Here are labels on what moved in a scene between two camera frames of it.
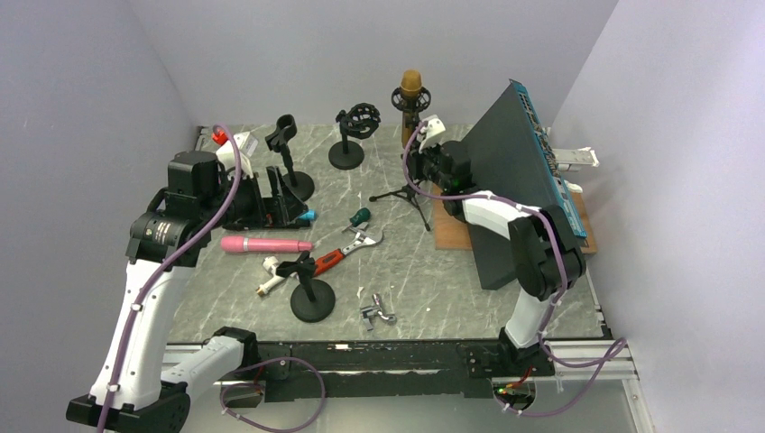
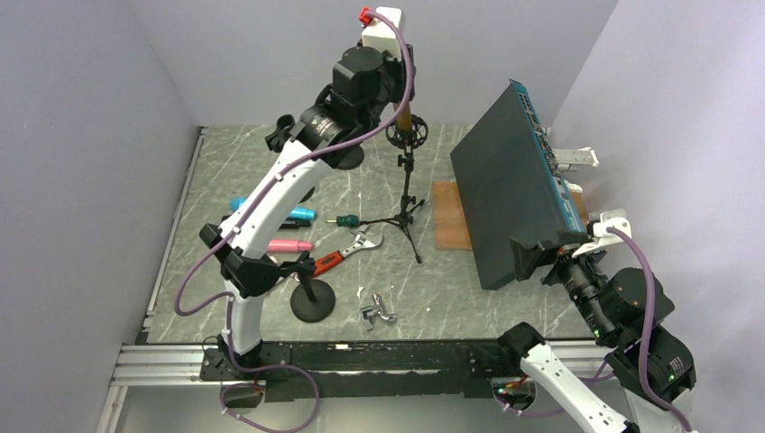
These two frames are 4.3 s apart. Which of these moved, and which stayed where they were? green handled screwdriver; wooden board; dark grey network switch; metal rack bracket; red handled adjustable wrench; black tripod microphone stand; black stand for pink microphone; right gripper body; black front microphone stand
Moved: green handled screwdriver; black tripod microphone stand; right gripper body
Stayed: red handled adjustable wrench; black stand for pink microphone; dark grey network switch; black front microphone stand; wooden board; metal rack bracket
